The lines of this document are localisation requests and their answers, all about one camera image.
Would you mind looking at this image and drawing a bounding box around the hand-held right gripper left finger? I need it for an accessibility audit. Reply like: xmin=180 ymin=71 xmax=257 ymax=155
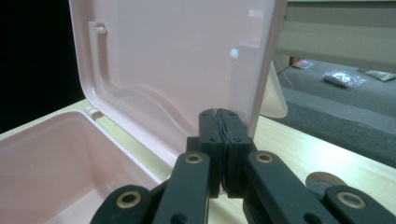
xmin=186 ymin=108 xmax=225 ymax=200

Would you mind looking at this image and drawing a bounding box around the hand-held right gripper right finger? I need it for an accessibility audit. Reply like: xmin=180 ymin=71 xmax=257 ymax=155
xmin=219 ymin=107 xmax=258 ymax=200

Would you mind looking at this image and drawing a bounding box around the pink plastic storage box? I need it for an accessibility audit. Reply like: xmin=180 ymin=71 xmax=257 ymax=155
xmin=0 ymin=0 xmax=288 ymax=224

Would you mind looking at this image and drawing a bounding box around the pink packet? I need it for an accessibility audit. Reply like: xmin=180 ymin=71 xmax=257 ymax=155
xmin=291 ymin=59 xmax=315 ymax=71

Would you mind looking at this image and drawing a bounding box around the clear plastic bag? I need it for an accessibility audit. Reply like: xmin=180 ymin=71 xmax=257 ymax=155
xmin=321 ymin=69 xmax=368 ymax=89

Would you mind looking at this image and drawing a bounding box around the silver foil packet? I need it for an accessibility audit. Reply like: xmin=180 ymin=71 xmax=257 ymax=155
xmin=358 ymin=67 xmax=396 ymax=83

